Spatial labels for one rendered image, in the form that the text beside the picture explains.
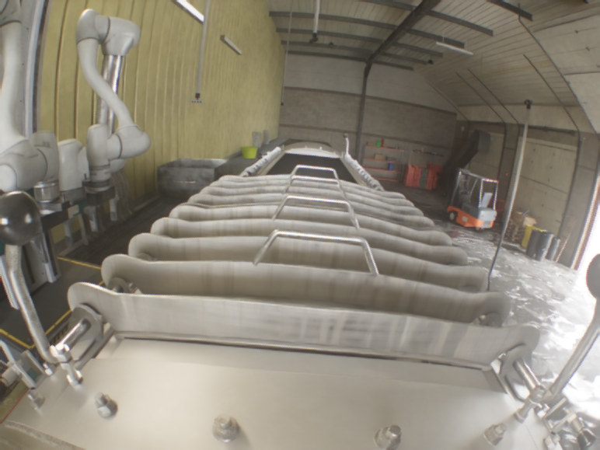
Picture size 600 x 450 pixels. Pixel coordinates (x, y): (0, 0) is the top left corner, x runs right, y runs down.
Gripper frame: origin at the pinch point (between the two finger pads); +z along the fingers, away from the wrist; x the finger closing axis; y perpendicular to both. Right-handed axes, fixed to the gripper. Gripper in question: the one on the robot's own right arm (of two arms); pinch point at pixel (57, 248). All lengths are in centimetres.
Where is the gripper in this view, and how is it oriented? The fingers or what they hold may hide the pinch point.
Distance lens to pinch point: 109.9
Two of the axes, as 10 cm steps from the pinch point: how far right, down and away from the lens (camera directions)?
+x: -0.6, 3.4, -9.4
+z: -0.9, 9.4, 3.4
